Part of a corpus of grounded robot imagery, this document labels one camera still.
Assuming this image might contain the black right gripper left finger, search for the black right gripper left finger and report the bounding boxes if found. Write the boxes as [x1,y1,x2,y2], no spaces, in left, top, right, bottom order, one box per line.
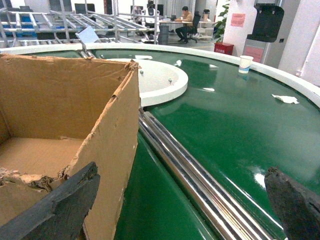
[0,161,101,240]

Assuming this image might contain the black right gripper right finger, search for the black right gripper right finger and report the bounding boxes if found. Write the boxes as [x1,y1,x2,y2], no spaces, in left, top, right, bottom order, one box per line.
[264,167,320,240]

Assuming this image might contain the brown cardboard box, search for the brown cardboard box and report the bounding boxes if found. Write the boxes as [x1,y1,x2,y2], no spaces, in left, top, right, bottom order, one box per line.
[0,54,140,240]

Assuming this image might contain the chrome conveyor roller bars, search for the chrome conveyor roller bars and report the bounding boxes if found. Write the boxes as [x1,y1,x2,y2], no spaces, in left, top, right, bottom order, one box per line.
[139,109,272,240]

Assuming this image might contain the green curved conveyor belt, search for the green curved conveyor belt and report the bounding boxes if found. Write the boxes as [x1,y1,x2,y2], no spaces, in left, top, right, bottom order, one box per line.
[18,48,320,240]

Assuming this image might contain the white conveyor outer rim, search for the white conveyor outer rim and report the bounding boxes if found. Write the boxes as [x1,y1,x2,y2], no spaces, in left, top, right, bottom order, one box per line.
[0,42,320,107]

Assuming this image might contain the white round conveyor hub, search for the white round conveyor hub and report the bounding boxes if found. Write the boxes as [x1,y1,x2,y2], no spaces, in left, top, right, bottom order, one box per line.
[103,58,189,107]

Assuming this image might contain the steel roller shelf rack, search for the steel roller shelf rack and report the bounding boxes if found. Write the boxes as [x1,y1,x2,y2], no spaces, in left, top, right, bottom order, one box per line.
[0,0,160,48]

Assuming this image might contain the crumpled white paper scrap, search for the crumpled white paper scrap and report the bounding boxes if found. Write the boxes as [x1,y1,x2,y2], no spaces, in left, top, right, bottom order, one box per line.
[272,94,299,104]

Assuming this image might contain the white paper cup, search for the white paper cup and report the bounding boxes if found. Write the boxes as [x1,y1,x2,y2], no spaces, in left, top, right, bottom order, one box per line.
[238,55,254,74]

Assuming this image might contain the black water dispenser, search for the black water dispenser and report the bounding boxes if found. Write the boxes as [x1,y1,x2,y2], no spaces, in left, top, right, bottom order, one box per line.
[242,0,285,64]

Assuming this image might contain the green potted plant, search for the green potted plant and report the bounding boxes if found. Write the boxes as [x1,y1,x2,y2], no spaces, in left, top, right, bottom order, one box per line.
[214,0,231,42]

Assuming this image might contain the red floor box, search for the red floor box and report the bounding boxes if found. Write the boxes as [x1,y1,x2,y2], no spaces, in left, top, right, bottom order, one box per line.
[214,42,234,56]

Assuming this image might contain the white office desk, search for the white office desk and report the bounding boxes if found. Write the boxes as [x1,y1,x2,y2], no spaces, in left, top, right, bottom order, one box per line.
[159,18,218,40]

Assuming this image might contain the black office chair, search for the black office chair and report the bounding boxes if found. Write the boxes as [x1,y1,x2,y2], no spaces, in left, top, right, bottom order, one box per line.
[187,11,201,43]

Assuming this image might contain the white humanoid robot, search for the white humanoid robot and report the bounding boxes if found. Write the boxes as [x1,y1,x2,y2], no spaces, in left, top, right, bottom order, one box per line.
[141,0,158,42]

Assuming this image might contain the seated person in tan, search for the seated person in tan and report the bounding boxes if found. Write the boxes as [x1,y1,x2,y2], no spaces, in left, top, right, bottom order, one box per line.
[175,6,193,43]

